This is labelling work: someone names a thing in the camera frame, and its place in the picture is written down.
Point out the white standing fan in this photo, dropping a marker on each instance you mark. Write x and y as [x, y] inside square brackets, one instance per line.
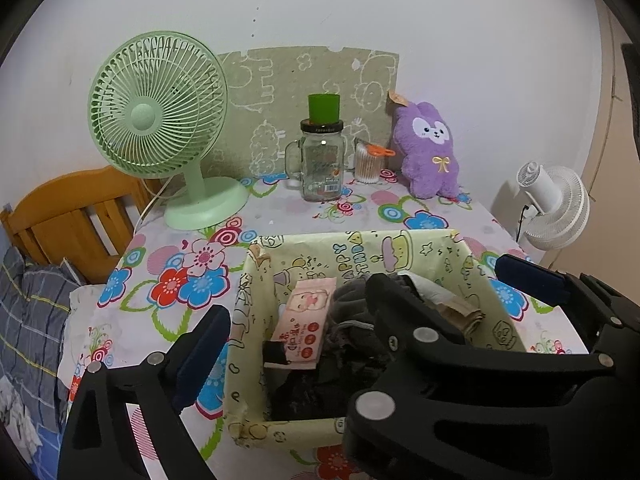
[561, 202]

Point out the wooden bed headboard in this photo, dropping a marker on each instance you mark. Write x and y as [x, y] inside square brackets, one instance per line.
[80, 217]

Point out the cotton swab container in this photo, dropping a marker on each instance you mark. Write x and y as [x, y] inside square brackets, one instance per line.
[369, 161]

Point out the green desk fan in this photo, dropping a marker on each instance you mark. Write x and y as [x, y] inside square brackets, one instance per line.
[156, 108]

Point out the glass mason jar mug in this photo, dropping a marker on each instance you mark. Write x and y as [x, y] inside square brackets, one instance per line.
[316, 161]

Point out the beige door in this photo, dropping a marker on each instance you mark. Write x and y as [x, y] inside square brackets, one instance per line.
[609, 246]

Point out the pink tissue pack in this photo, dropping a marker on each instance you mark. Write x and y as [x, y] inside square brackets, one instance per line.
[297, 340]

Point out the floral tablecloth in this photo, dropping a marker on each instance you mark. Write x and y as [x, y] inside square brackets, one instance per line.
[167, 279]

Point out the dark grey knit cloth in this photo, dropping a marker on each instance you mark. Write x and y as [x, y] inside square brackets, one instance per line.
[350, 333]

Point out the green cartoon puzzle board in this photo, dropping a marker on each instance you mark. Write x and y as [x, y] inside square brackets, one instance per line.
[268, 93]

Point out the green plastic cup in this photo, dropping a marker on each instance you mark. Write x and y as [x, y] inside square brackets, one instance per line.
[324, 108]

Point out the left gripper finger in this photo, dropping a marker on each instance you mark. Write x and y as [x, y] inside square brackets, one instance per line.
[98, 441]

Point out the white pillow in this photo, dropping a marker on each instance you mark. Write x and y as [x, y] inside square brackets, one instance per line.
[82, 305]

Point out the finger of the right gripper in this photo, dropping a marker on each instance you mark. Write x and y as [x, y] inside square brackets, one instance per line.
[605, 320]
[407, 328]

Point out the yellow cartoon fabric basket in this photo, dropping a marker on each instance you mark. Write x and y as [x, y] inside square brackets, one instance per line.
[440, 255]

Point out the grey plaid pillow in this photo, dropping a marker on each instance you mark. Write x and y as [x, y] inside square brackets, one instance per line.
[35, 305]

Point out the white crumpled cloth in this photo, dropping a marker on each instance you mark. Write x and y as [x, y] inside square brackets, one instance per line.
[16, 421]

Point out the purple plush bunny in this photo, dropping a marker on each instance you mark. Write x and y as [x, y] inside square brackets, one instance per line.
[427, 149]

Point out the brown cloth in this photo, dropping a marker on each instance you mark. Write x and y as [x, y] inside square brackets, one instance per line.
[465, 317]

